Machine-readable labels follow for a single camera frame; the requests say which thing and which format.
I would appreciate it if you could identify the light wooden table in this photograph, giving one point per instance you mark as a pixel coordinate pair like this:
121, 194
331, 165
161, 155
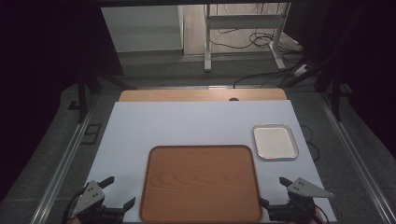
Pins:
193, 95

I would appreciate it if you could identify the white board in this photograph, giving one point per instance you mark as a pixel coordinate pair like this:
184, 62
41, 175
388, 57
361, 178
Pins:
186, 124

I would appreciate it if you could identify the black floor bracket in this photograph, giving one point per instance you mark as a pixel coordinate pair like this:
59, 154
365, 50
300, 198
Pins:
91, 134

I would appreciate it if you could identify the white metal desk frame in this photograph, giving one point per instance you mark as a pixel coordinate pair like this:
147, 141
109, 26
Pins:
243, 21

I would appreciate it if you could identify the white power strip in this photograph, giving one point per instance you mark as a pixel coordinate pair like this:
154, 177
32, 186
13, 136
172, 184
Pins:
300, 70

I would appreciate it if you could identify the brown wooden tray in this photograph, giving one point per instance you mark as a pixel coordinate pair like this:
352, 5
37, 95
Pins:
200, 183

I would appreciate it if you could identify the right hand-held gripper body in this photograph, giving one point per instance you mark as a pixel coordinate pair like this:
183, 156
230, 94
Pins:
299, 202

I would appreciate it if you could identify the black metal stand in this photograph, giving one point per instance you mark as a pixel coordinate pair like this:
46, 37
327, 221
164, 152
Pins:
336, 96
82, 99

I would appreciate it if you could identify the small silver metal tray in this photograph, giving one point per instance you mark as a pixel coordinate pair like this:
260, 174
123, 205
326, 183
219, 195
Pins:
275, 142

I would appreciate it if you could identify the white cabinet panel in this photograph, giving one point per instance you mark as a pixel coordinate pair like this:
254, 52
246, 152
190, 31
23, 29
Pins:
143, 28

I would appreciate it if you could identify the aluminium rail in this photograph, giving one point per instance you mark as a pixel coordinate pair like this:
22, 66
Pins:
67, 161
358, 161

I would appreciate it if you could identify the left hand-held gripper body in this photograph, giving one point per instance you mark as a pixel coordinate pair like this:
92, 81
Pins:
88, 199

